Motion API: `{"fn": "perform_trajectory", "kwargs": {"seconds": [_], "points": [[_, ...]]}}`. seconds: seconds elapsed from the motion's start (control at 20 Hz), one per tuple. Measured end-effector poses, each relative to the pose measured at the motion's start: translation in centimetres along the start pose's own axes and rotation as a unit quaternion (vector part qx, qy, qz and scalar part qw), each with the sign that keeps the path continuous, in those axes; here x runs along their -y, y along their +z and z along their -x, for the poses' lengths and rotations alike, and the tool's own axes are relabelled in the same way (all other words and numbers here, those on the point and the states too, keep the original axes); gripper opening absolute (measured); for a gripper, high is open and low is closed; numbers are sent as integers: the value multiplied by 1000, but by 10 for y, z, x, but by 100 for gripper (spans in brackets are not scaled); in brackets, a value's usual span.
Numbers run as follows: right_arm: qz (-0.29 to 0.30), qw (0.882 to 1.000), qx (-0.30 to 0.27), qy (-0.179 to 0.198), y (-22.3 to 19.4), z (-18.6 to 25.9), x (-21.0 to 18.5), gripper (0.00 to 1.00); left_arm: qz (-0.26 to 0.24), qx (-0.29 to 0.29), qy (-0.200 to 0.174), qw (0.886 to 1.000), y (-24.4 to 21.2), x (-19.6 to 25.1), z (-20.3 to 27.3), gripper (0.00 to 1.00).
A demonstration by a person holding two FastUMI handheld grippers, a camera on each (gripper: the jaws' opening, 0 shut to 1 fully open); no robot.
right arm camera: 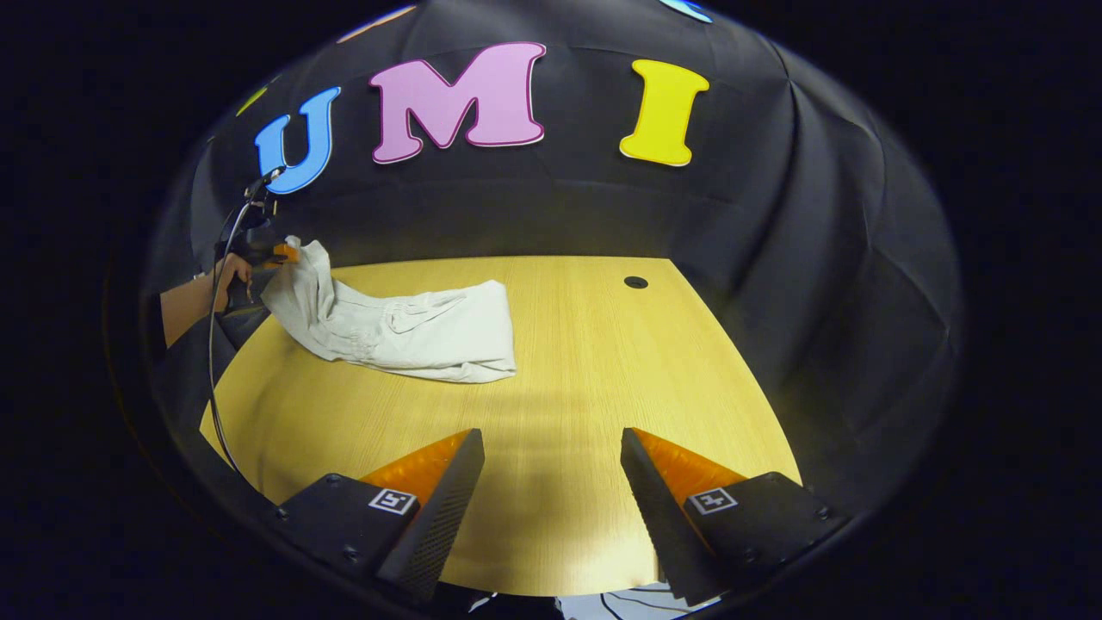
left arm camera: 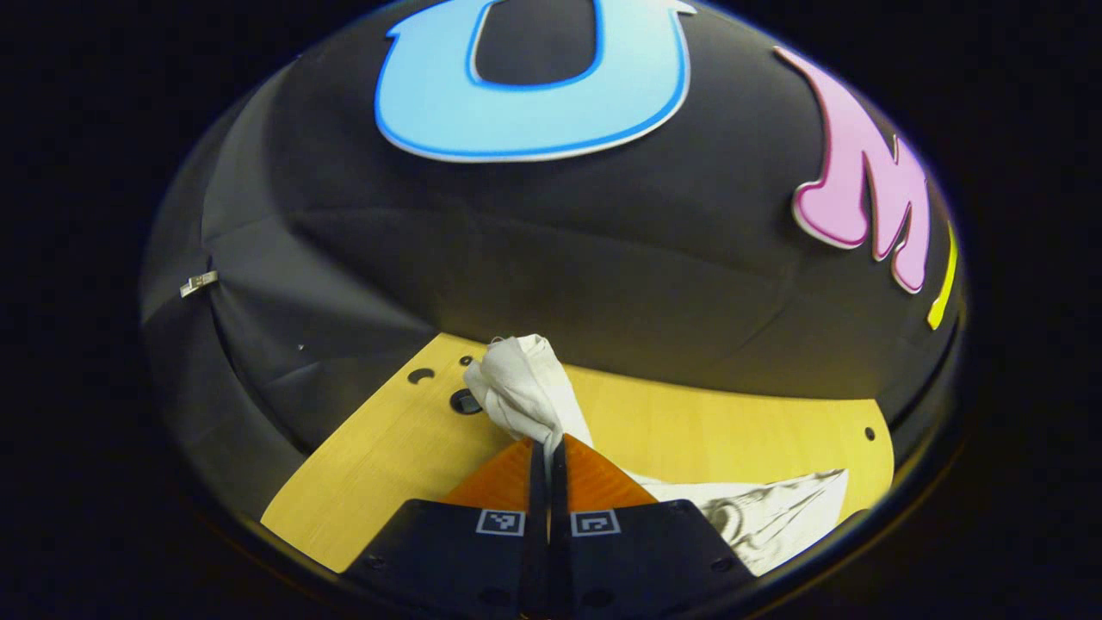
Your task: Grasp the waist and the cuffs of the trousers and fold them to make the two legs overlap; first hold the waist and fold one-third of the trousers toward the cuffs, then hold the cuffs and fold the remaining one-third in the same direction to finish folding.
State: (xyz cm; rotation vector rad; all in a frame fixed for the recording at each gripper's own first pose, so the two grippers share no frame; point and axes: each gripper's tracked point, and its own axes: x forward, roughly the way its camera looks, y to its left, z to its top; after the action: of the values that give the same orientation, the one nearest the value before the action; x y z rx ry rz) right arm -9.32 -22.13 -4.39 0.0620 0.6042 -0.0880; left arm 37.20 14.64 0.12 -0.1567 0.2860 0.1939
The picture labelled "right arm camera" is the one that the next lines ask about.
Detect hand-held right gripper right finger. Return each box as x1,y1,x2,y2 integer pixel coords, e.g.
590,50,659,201
620,427,849,606

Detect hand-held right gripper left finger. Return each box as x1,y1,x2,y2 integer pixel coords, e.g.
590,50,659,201
275,428,486,604

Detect white jeans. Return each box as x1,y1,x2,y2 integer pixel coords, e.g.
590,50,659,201
261,235,518,384

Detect black backdrop cloth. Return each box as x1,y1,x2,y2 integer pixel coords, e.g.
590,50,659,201
146,0,963,518

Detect thin gripper cable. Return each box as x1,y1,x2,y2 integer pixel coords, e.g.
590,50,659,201
207,194,259,479

